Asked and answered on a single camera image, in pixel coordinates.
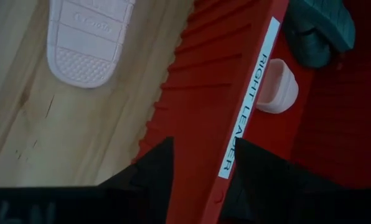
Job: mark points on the white tape label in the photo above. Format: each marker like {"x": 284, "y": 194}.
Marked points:
{"x": 251, "y": 93}

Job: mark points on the teal slide sandal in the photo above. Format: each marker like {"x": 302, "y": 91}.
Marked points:
{"x": 325, "y": 21}

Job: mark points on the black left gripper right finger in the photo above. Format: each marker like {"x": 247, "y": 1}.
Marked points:
{"x": 282, "y": 196}

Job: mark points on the red ribbed plastic bin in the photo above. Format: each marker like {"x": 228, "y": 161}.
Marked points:
{"x": 204, "y": 93}

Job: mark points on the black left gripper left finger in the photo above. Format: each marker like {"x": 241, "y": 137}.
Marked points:
{"x": 117, "y": 202}

